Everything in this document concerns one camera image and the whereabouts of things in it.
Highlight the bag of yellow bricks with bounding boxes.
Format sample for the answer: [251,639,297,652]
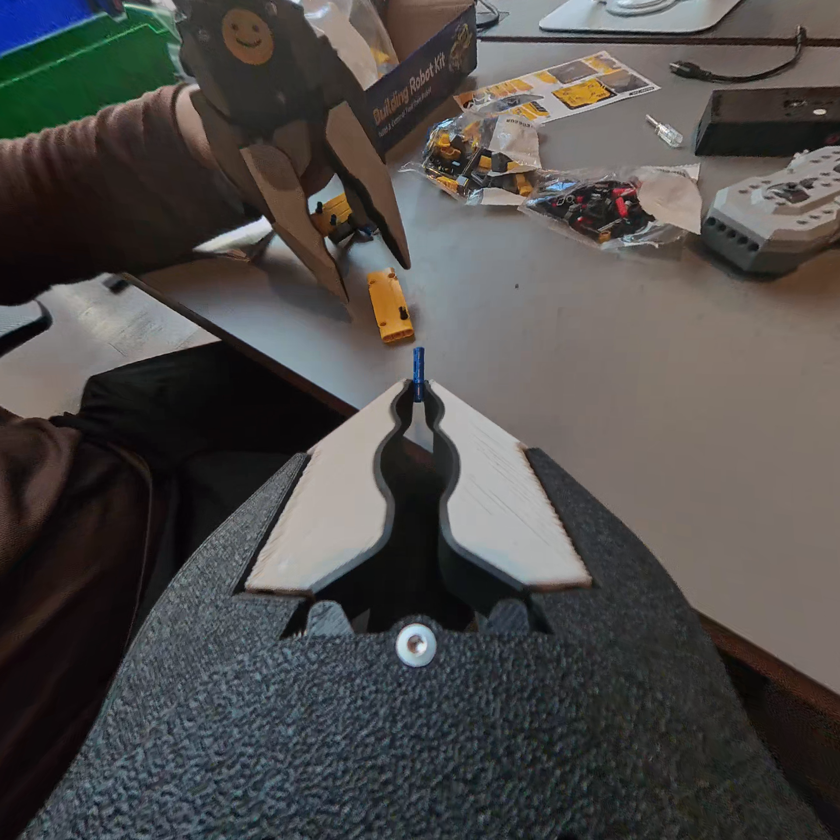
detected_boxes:
[400,108,543,206]

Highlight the grey hub brick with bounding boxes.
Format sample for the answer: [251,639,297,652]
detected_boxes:
[701,146,840,276]

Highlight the yellow grey sticker sheet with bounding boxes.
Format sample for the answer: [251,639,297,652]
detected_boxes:
[454,50,662,126]

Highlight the instruction booklet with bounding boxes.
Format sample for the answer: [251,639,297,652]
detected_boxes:
[190,223,277,264]

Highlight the grey desk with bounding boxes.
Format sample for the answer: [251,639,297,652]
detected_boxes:
[121,0,840,697]

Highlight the heap of clear part bags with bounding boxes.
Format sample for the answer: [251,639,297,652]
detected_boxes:
[302,0,402,87]

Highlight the person's left forearm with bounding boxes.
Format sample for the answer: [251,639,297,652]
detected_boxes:
[0,82,277,307]

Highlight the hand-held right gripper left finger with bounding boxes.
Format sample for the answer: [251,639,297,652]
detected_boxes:
[244,379,412,595]

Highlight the green plastic bin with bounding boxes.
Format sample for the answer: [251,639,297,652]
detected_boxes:
[0,7,192,139]

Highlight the person's black trousers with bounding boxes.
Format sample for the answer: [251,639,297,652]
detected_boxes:
[52,341,359,657]

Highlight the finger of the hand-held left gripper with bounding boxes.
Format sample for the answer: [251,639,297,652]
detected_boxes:
[238,140,350,307]
[325,100,413,271]

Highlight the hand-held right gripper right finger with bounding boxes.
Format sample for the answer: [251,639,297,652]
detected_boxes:
[420,381,593,593]

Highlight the yellow panel brick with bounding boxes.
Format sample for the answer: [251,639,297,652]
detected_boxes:
[366,268,416,346]

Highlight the black USB cable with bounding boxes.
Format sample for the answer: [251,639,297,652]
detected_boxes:
[669,25,809,85]

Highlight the blue plastic bin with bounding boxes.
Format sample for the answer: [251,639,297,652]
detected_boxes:
[0,0,126,54]

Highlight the bag of black red pins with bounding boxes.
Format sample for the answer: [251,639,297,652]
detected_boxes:
[518,163,704,252]

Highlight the silver stand base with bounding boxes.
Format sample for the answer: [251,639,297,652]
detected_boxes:
[538,0,746,34]

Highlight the blue robot kit box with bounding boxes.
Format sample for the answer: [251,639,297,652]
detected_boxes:
[298,0,479,162]

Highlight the black battery box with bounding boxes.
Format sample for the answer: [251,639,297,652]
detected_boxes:
[694,87,840,158]

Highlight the yellow grey brick assembly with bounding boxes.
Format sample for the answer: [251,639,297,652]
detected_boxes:
[308,192,379,245]

